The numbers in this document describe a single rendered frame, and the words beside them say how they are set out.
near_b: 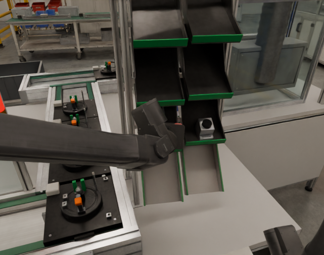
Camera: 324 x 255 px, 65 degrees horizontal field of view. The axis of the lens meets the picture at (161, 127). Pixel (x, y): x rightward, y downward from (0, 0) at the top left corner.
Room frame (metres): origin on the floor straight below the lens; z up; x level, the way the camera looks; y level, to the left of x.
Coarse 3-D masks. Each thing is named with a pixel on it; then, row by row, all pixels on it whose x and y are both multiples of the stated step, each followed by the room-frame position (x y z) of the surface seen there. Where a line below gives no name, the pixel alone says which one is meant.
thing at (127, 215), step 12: (48, 96) 1.54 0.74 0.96; (60, 96) 1.57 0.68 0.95; (72, 96) 1.63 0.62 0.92; (84, 96) 1.63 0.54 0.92; (96, 96) 1.54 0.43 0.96; (48, 108) 1.37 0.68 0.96; (48, 120) 1.23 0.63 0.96; (48, 168) 0.82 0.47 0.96; (36, 180) 0.75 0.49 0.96; (120, 180) 0.75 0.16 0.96; (36, 192) 0.69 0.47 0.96; (120, 192) 0.69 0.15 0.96; (120, 204) 0.63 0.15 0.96; (132, 216) 0.58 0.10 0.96
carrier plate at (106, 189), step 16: (64, 192) 0.68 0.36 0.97; (112, 192) 0.68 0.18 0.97; (48, 208) 0.60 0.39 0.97; (112, 208) 0.60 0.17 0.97; (48, 224) 0.54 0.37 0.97; (64, 224) 0.54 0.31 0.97; (80, 224) 0.54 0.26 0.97; (96, 224) 0.54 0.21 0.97; (112, 224) 0.54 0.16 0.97; (48, 240) 0.48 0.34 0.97; (64, 240) 0.49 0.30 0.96
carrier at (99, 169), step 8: (56, 168) 0.81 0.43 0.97; (64, 168) 0.81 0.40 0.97; (72, 168) 0.80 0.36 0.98; (80, 168) 0.80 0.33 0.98; (88, 168) 0.81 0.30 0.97; (96, 168) 0.81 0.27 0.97; (104, 168) 0.81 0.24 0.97; (56, 176) 0.77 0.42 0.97; (64, 176) 0.77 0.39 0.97; (72, 176) 0.77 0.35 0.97; (80, 176) 0.77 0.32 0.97; (88, 176) 0.77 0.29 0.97; (96, 176) 0.77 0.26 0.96; (64, 184) 0.73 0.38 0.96
